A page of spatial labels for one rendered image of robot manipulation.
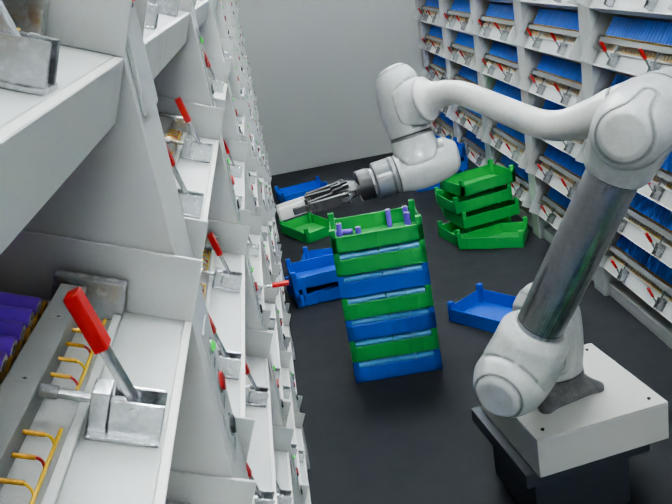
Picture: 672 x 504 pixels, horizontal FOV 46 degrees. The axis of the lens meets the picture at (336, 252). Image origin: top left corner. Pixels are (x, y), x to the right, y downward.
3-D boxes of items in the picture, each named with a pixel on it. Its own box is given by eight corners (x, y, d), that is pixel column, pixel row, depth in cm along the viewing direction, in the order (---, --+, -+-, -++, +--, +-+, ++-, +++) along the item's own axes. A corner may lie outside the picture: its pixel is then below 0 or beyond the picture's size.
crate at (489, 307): (545, 316, 294) (544, 296, 291) (514, 338, 282) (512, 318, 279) (480, 300, 315) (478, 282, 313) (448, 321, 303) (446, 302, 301)
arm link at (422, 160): (400, 194, 192) (384, 142, 191) (460, 174, 192) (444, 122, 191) (406, 196, 182) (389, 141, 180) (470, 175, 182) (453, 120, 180)
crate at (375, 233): (416, 220, 273) (413, 198, 270) (424, 239, 254) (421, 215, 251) (331, 234, 273) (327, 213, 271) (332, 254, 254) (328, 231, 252)
